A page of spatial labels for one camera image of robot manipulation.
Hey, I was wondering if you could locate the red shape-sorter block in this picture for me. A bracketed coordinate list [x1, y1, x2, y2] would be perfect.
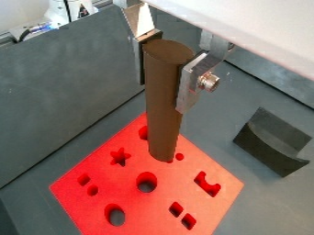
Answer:
[50, 115, 244, 235]

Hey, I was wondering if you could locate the white robot base with cables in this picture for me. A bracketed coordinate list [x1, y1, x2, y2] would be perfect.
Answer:
[8, 0, 112, 43]

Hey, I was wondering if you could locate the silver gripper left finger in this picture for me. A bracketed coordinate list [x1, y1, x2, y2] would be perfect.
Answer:
[123, 3, 161, 84]

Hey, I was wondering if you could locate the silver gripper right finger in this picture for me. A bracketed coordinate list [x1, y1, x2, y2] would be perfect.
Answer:
[175, 30, 234, 114]

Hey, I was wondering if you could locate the dark grey curved holder block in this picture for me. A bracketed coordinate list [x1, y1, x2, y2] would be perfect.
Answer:
[232, 107, 311, 177]

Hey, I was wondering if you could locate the dark brown oval peg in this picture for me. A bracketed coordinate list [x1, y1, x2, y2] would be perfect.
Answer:
[143, 39, 193, 162]

